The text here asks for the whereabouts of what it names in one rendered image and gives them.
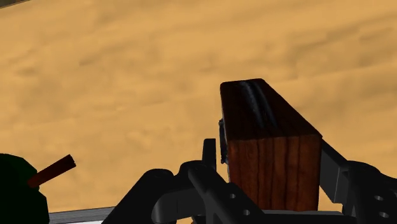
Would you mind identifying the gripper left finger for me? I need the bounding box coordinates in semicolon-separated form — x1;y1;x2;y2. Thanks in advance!
101;138;267;224

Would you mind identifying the dark green fruit brown stem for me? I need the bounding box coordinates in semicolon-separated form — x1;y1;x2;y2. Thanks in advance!
0;153;77;224

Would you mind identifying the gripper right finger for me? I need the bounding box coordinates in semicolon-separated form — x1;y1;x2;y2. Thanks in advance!
319;139;397;224

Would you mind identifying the dark brown wooden block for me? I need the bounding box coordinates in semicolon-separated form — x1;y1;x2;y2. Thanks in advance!
218;78;323;212

